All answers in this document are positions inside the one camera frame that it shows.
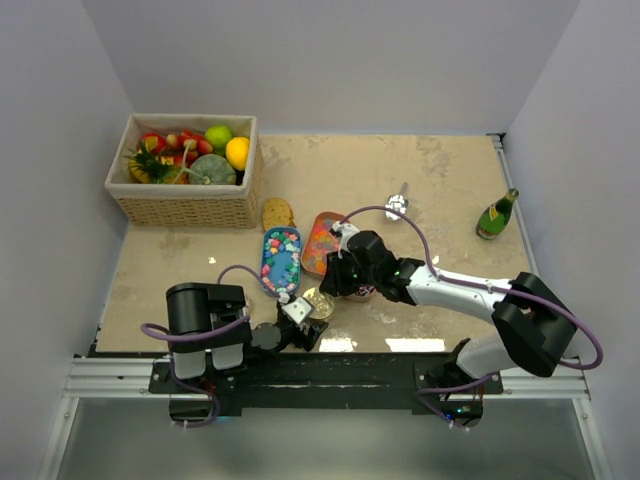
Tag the green lime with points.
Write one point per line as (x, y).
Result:
(218, 136)

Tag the green glass bottle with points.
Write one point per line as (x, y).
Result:
(494, 219)

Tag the wicker basket with liner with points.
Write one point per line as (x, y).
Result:
(179, 203)

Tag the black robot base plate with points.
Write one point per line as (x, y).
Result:
(344, 381)

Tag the small pineapple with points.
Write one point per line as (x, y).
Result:
(147, 168)

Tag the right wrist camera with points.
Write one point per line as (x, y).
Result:
(343, 232)

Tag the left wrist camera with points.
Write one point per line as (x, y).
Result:
(298, 310)

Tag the blue tray of star candies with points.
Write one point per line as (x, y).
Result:
(280, 268)

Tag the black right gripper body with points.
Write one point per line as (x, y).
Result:
(347, 276)

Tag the red strawberries bunch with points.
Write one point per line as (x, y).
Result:
(169, 149)

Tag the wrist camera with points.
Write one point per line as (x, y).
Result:
(298, 310)
(343, 232)

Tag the yellow lemon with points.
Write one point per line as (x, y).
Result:
(237, 152)

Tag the orange tray of gummy stars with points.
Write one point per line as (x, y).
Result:
(320, 242)

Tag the round cream jar lid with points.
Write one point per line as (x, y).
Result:
(323, 305)

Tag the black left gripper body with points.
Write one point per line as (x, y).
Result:
(297, 336)

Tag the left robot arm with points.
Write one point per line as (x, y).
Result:
(204, 317)

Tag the silver metal scoop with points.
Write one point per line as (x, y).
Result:
(397, 203)

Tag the pink tray of lollipops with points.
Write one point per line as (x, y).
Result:
(363, 294)

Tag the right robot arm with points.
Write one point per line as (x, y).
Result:
(530, 334)

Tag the green pumpkin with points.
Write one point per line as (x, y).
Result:
(211, 169)

